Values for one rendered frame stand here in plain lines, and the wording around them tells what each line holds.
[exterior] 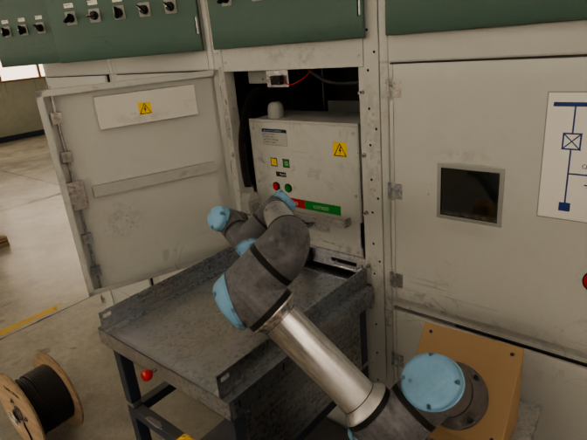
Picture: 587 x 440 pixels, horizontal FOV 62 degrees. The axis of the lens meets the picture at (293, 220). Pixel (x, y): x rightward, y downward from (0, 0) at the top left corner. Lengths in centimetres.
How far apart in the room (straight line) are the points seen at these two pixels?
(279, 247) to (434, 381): 41
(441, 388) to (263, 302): 39
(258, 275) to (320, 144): 80
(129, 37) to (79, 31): 22
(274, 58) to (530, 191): 90
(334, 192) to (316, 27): 54
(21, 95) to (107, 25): 1095
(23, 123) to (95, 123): 1119
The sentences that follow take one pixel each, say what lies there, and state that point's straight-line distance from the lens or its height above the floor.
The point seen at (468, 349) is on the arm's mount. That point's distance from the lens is 129.
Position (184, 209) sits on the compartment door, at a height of 107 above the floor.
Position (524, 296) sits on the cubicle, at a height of 96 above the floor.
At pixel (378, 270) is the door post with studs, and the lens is 166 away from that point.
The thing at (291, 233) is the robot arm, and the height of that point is 129.
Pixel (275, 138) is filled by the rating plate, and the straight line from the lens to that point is 182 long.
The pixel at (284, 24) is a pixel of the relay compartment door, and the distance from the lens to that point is 164.
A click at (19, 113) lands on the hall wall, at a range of 1299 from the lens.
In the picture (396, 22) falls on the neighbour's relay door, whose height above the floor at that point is 168.
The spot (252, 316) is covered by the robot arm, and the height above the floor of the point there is 115.
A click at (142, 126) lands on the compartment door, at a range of 187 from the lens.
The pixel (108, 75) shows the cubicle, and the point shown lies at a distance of 253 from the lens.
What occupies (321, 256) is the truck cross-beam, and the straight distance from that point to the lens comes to 183.
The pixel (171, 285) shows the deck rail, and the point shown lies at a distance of 180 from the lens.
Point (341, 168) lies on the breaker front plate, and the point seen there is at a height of 124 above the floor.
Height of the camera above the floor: 167
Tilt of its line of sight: 21 degrees down
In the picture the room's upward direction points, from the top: 5 degrees counter-clockwise
